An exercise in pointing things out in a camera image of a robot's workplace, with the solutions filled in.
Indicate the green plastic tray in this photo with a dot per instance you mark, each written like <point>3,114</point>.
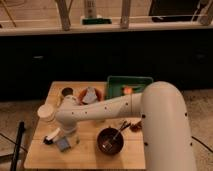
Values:
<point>116,84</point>

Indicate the metal spoon in bowl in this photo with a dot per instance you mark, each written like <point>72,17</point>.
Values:
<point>108,143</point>

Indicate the dark monitor on shelf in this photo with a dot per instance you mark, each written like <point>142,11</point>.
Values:
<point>172,10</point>

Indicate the red-brown plate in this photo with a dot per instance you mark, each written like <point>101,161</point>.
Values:
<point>83,92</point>

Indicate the blue sponge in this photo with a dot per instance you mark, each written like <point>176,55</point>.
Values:
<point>62,144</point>

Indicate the green box on shelf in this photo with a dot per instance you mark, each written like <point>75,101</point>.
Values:
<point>96,21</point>

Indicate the dark brown bowl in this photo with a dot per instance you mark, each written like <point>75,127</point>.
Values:
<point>117,145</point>

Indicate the white cylindrical container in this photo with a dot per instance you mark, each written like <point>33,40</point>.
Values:
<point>46,112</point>

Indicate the black pole stand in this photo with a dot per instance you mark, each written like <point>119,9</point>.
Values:
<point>15,155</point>

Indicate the orange fruit with leaf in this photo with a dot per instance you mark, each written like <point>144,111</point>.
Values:
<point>130,89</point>

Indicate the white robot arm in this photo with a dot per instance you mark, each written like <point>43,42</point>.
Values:
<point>165,125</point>

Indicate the metal cup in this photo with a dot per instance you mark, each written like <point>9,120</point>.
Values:
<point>67,91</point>

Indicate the grey folded cloth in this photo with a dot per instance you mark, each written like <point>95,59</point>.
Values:
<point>90,96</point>

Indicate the white handled dish brush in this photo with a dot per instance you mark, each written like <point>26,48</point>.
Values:
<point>48,140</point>

